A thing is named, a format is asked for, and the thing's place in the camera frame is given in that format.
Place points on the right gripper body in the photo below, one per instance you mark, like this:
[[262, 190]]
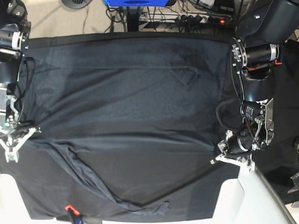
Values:
[[16, 132]]

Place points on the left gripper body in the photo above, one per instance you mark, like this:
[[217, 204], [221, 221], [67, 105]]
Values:
[[234, 147]]

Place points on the dark grey T-shirt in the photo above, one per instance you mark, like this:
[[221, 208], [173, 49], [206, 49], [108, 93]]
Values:
[[128, 129]]

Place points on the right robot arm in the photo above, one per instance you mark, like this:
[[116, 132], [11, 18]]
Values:
[[15, 76]]

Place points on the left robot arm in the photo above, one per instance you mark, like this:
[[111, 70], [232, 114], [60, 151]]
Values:
[[255, 49]]

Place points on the black table cloth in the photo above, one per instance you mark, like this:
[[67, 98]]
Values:
[[277, 162]]

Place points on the white panel left corner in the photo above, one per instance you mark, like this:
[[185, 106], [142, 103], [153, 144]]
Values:
[[12, 207]]

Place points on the red black clamp right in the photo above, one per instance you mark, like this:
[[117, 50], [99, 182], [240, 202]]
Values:
[[279, 55]]

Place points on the red blue clamp bottom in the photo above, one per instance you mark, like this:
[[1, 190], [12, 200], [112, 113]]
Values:
[[74, 216]]

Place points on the round grey floor base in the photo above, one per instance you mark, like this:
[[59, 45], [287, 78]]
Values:
[[76, 4]]

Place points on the blue plastic box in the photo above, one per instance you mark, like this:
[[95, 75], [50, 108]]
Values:
[[140, 3]]

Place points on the white power strip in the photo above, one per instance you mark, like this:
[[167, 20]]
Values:
[[172, 17]]

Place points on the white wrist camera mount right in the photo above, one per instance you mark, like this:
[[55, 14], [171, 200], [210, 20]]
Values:
[[11, 150]]

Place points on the black table leg post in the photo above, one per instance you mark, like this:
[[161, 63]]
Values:
[[132, 16]]

